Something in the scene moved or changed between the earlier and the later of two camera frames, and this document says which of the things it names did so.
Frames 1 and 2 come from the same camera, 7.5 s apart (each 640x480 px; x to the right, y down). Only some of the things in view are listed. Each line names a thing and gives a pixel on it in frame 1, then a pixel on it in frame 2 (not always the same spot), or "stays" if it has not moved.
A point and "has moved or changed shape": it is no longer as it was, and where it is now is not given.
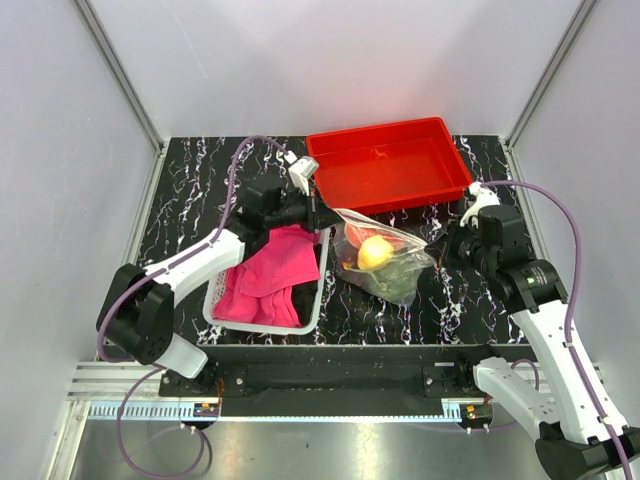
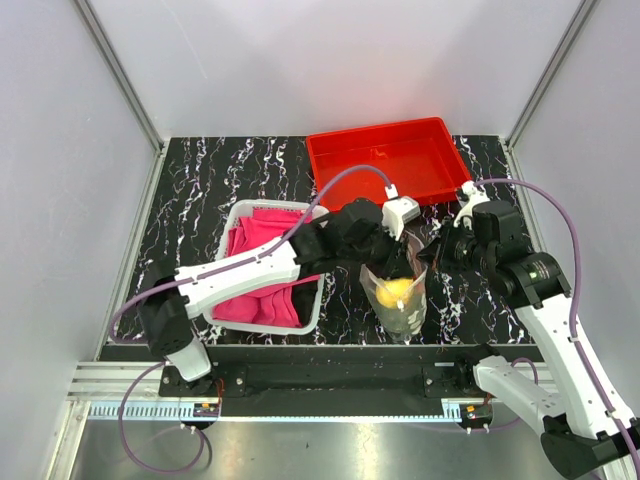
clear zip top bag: [376, 259] has moved or changed shape
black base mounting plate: [338, 381] stays
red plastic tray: [372, 168] stays
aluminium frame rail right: [576, 24] stays
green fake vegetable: [396, 281] -> [404, 324]
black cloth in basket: [304, 298] stays
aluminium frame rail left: [145, 120] stays
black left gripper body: [302, 209] -> [382, 243]
